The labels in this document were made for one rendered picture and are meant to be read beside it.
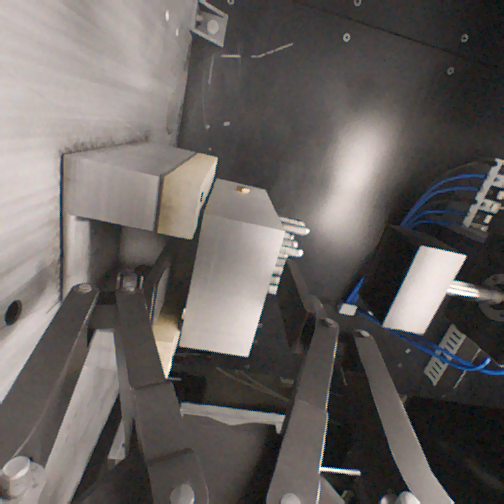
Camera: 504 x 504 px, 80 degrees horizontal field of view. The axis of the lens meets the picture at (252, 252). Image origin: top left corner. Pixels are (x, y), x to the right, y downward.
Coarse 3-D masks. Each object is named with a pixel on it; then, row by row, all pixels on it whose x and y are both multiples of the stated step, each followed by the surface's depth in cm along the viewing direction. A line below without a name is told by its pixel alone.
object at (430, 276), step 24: (384, 240) 31; (408, 240) 27; (432, 240) 28; (384, 264) 32; (408, 264) 32; (432, 264) 26; (456, 264) 26; (360, 288) 33; (384, 288) 33; (408, 288) 27; (432, 288) 27; (456, 288) 30; (480, 288) 30; (384, 312) 30; (408, 312) 28; (432, 312) 28
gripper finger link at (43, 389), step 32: (96, 288) 14; (64, 320) 12; (32, 352) 10; (64, 352) 10; (32, 384) 9; (64, 384) 10; (0, 416) 8; (32, 416) 8; (64, 416) 11; (0, 448) 7; (32, 448) 8
